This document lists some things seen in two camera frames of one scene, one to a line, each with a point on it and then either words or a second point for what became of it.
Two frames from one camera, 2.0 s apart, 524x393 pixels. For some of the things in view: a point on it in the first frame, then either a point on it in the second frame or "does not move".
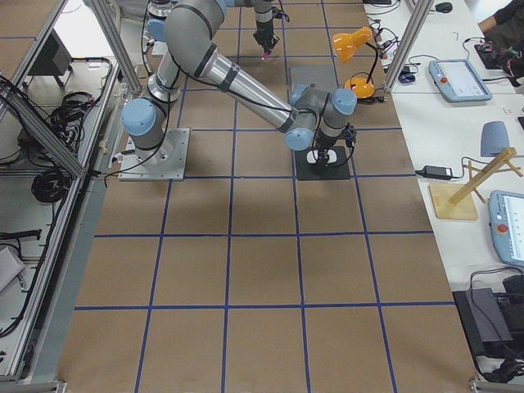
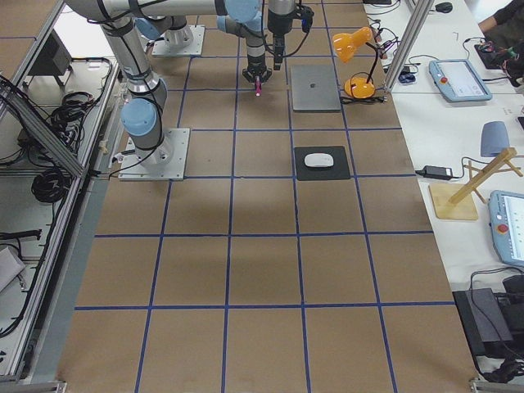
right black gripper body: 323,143 to 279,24
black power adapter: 435,172 does not move
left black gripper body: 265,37 to 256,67
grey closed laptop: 321,77 does not move
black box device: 485,320 does not move
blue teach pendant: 458,81 does not move
